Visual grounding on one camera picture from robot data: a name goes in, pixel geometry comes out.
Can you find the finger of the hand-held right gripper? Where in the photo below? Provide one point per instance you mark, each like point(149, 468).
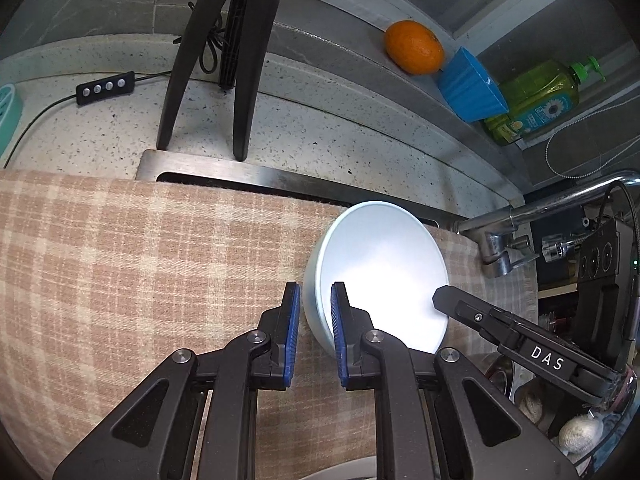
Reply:
point(465, 310)

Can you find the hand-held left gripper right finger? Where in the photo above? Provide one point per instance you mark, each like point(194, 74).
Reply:
point(340, 340)

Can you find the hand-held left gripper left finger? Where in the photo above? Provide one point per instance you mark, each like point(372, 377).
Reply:
point(292, 340)

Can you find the light blue bowl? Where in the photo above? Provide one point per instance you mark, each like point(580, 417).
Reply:
point(380, 260)

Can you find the white plate with grey pattern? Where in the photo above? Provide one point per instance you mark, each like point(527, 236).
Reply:
point(340, 470)

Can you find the chrome kitchen faucet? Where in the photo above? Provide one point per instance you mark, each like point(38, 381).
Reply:
point(500, 240)

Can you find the beige checkered cloth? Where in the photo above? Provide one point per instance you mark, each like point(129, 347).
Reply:
point(125, 270)

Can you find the blue ribbed cup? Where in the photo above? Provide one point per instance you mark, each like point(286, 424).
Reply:
point(472, 90)

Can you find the green dish soap bottle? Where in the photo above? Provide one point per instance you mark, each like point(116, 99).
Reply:
point(540, 95)

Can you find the orange fruit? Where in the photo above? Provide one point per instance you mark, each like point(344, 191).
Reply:
point(415, 47)

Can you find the black tripod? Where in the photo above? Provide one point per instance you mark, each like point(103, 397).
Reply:
point(185, 60)

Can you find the black inline remote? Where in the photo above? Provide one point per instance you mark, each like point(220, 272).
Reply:
point(105, 88)

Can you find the teal round power strip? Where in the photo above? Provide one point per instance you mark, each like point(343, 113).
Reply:
point(7, 120)

